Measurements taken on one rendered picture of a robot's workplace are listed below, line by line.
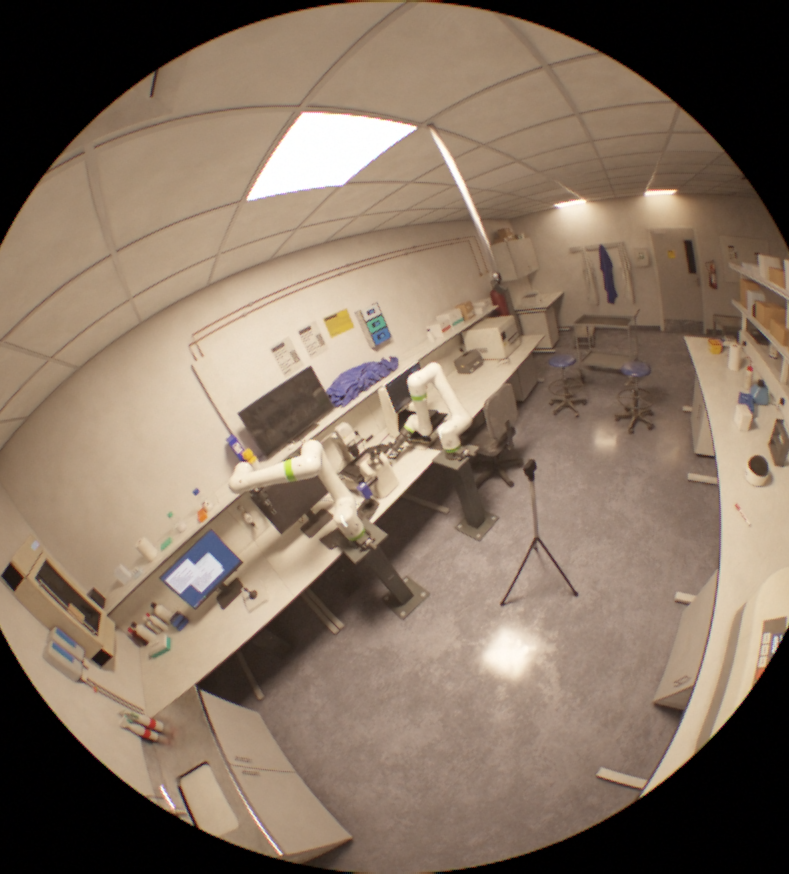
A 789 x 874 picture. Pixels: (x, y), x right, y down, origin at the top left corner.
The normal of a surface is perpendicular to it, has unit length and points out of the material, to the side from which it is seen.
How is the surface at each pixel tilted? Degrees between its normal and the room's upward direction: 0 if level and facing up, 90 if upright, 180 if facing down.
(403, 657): 0
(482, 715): 0
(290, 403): 86
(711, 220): 90
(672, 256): 90
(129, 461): 90
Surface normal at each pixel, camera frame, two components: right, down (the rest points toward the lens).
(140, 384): 0.66, 0.12
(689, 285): -0.65, 0.58
